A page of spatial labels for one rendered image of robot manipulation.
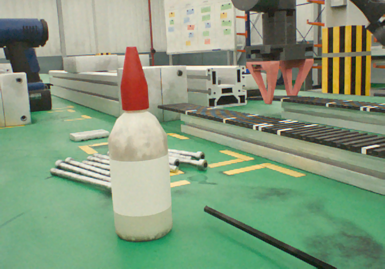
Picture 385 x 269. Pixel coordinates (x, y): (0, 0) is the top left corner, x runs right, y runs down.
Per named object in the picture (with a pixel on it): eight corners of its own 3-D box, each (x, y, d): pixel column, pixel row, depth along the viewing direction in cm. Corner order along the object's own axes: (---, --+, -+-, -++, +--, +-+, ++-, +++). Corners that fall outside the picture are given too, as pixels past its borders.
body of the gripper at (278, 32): (244, 57, 71) (243, 14, 70) (290, 55, 76) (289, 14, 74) (267, 57, 65) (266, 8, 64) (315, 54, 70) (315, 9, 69)
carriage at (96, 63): (119, 80, 109) (117, 54, 108) (77, 83, 104) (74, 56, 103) (102, 78, 123) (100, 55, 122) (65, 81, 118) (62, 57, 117)
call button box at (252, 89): (267, 97, 103) (267, 71, 102) (235, 101, 98) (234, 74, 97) (248, 95, 110) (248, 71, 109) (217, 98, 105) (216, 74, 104)
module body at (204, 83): (246, 104, 90) (245, 65, 89) (207, 109, 86) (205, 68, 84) (128, 88, 160) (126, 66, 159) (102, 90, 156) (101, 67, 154)
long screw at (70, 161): (64, 167, 44) (63, 158, 44) (73, 165, 44) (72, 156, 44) (125, 187, 36) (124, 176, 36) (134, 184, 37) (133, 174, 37)
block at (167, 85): (200, 117, 75) (198, 65, 73) (136, 125, 69) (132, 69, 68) (179, 112, 83) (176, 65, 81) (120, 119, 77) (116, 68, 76)
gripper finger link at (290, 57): (258, 102, 74) (256, 49, 72) (289, 98, 77) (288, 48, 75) (282, 105, 68) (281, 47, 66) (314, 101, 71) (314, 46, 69)
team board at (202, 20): (161, 109, 728) (154, -5, 696) (180, 105, 765) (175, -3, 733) (230, 113, 629) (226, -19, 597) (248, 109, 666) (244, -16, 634)
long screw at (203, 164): (209, 168, 40) (208, 159, 40) (202, 171, 40) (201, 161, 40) (140, 156, 48) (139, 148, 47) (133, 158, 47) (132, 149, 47)
